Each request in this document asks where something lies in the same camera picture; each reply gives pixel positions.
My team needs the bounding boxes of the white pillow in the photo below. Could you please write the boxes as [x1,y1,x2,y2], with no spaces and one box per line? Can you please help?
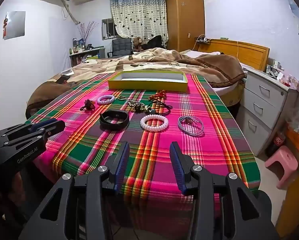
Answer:
[187,50,221,57]

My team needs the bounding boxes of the pink hair tie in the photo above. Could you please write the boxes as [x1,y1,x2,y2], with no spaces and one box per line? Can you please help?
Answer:
[140,114,169,131]

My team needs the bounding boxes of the gold chain necklace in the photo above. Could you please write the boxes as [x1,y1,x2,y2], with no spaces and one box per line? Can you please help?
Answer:
[126,99,150,113]

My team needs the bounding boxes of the red knot ornament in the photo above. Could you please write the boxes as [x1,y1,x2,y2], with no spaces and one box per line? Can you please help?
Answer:
[149,92,167,100]

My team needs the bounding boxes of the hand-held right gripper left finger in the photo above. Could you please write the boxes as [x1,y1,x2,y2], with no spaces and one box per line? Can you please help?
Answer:
[26,141,130,240]

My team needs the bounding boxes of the grey drawer nightstand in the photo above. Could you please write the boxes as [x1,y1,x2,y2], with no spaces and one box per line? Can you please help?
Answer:
[237,69,299,157]

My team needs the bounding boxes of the brown printed blanket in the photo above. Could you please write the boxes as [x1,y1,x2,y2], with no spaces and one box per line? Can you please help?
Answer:
[26,47,246,120]

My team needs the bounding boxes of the grey wall poster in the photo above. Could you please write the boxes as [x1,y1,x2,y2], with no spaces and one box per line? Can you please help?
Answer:
[3,11,26,40]

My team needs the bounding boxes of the black office chair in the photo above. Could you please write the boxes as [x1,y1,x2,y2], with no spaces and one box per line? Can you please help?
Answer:
[107,38,132,58]

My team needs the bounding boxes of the black smart band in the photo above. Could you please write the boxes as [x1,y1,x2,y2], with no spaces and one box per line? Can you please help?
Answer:
[99,109,130,131]

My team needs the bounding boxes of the black cloth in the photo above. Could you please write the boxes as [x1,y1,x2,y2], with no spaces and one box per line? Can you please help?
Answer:
[144,35,165,49]

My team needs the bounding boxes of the yellow wooden panel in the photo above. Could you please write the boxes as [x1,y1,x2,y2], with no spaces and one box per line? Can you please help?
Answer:
[275,170,299,240]

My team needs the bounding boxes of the patterned curtain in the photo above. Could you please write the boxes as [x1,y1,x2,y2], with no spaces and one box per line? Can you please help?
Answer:
[110,0,168,45]

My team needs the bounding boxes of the plaid cloth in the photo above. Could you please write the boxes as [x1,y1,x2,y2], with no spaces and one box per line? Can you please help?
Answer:
[27,72,261,230]

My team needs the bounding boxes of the yellow cardboard box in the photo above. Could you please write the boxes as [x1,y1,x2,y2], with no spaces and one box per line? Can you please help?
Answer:
[108,71,188,92]

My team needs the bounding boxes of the air conditioner pipe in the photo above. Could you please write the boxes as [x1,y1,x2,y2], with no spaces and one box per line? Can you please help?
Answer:
[61,0,80,25]

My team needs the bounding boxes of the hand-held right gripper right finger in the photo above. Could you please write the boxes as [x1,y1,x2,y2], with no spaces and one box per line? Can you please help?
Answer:
[170,141,280,240]

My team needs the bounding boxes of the white cable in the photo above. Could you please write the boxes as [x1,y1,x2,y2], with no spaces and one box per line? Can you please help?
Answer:
[193,34,205,52]

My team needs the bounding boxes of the cluttered desk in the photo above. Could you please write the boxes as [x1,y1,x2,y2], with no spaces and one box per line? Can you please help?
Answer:
[69,46,106,68]

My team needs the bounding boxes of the wooden wardrobe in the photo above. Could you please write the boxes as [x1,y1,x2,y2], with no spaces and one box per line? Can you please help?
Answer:
[166,0,205,53]

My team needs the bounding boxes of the pink plastic stool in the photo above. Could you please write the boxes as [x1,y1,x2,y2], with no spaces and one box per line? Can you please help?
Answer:
[265,145,299,190]

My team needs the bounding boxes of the window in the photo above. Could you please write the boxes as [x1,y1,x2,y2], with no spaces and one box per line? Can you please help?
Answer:
[101,18,120,40]

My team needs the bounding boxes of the wooden headboard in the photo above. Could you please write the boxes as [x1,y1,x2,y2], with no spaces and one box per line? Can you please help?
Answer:
[198,39,270,71]

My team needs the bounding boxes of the white mattress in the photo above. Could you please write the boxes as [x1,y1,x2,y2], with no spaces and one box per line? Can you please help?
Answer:
[212,82,245,108]

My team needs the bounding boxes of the cola bottle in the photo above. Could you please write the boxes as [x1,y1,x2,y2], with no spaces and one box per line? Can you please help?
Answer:
[266,131,287,158]

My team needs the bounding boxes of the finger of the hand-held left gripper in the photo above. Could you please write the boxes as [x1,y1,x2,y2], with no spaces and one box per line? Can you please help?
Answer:
[4,120,65,156]
[0,119,57,141]

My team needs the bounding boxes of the brown teddy bear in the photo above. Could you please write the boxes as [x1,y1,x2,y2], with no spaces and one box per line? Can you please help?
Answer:
[132,37,143,52]

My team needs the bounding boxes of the black beaded hair tie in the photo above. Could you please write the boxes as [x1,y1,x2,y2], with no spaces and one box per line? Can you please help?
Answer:
[147,100,173,116]

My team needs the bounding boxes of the brown beaded hair clip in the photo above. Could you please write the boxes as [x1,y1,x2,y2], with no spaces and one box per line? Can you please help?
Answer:
[79,99,96,111]

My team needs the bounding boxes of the lavender spiral bracelet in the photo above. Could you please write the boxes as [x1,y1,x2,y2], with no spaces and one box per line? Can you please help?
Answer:
[97,94,115,105]

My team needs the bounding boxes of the eyeglasses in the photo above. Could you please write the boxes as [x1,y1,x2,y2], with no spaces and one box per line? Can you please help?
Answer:
[266,65,282,77]

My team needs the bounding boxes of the dried flower branches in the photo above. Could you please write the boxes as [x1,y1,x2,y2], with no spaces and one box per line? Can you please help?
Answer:
[78,21,98,48]

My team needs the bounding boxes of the pink patterned box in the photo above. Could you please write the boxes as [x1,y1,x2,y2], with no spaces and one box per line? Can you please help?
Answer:
[281,72,299,89]

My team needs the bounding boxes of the orange storage box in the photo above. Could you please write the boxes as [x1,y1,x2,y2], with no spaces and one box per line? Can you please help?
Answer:
[286,126,299,153]

